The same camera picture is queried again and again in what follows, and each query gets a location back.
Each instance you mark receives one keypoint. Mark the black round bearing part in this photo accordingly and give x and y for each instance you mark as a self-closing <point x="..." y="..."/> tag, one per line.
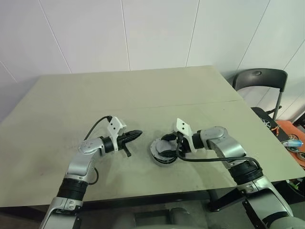
<point x="301" y="156"/>

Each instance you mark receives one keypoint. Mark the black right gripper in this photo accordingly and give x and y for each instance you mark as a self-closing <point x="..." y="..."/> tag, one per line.
<point x="183" y="145"/>

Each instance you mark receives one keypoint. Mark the white blue tube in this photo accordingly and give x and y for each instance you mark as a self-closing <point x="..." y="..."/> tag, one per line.
<point x="294" y="143"/>

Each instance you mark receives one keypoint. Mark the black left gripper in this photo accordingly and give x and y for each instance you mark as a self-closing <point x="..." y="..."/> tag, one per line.
<point x="121" y="142"/>

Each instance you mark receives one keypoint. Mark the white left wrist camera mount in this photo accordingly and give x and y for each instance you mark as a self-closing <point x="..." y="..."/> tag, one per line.
<point x="114" y="126"/>

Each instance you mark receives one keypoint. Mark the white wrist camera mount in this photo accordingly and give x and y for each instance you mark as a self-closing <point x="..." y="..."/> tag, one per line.
<point x="114" y="126"/>
<point x="183" y="126"/>

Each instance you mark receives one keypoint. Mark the black table frame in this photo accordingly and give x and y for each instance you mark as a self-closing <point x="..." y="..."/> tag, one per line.
<point x="143" y="199"/>

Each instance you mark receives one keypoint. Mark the grey rounded block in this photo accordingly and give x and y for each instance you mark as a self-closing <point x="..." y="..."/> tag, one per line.
<point x="179" y="215"/>

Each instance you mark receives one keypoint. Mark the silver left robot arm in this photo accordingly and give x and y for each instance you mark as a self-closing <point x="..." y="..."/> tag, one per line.
<point x="78" y="167"/>

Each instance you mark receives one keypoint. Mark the spare silver spoked rotor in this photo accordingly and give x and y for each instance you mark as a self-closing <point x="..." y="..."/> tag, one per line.
<point x="267" y="122"/>

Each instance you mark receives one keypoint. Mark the black folding chair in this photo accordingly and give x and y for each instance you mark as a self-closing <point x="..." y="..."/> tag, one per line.
<point x="259" y="78"/>

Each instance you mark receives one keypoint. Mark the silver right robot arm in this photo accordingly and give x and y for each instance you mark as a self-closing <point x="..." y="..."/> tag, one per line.
<point x="226" y="148"/>

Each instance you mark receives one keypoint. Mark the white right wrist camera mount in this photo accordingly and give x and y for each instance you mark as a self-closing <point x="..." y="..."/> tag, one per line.
<point x="183" y="126"/>

